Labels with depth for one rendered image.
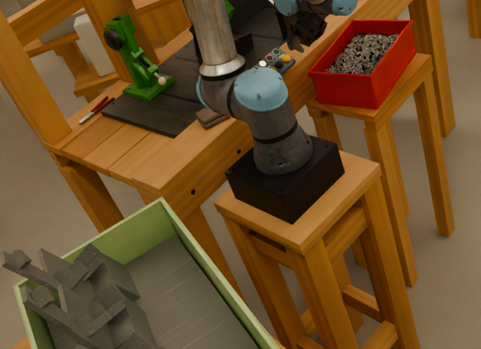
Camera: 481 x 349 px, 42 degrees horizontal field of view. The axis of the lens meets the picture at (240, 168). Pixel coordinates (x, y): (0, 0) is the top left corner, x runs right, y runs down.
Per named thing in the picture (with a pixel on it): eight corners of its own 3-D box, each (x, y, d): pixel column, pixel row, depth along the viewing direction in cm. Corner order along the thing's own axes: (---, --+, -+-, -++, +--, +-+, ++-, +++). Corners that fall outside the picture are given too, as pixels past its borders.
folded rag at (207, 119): (225, 105, 196) (222, 97, 194) (235, 115, 190) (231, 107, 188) (197, 119, 194) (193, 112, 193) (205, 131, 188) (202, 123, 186)
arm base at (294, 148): (326, 146, 156) (316, 115, 150) (282, 182, 151) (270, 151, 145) (285, 130, 167) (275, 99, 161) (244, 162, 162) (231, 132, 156)
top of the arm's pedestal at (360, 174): (382, 174, 163) (380, 162, 160) (303, 256, 149) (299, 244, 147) (293, 144, 185) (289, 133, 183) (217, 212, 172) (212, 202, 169)
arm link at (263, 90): (273, 144, 147) (255, 97, 139) (236, 131, 156) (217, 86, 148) (306, 115, 151) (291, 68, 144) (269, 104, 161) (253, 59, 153)
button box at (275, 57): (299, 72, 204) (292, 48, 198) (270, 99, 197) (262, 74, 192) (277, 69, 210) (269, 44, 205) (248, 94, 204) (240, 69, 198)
